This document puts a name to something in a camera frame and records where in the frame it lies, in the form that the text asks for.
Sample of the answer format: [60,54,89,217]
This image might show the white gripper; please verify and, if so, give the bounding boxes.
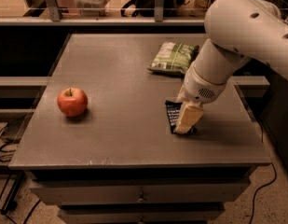
[174,63,227,134]

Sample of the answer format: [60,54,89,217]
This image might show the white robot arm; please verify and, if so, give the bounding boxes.
[174,0,288,133]

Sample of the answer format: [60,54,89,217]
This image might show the red apple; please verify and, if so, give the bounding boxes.
[57,88,88,118]

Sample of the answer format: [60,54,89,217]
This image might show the dark blue snack bar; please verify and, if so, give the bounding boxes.
[164,98,198,136]

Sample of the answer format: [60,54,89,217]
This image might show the green chip bag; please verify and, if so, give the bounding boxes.
[147,42,199,77]

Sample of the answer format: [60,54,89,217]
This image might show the grey drawer cabinet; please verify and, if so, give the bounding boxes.
[10,34,269,210]

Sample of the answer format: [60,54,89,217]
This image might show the upper drawer with knob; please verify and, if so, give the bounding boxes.
[30,178,251,206]

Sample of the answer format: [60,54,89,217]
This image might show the drawer with knob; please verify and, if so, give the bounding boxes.
[30,178,251,206]
[58,205,224,224]

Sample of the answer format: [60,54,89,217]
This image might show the black bag background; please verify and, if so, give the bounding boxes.
[120,0,191,17]

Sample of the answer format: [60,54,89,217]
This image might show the clear plastic container background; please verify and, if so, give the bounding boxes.
[75,0,110,17]

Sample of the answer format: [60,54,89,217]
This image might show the lower drawer with knob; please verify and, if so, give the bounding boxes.
[58,205,224,224]

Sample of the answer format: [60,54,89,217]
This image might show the black stand left floor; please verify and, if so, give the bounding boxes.
[0,172,24,215]

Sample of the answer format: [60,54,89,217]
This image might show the black cable right floor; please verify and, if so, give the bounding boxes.
[248,121,278,224]

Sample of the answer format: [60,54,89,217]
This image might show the metal railing frame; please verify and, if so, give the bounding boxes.
[0,0,288,27]

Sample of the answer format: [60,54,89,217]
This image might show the black cables left floor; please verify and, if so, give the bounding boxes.
[0,115,42,224]

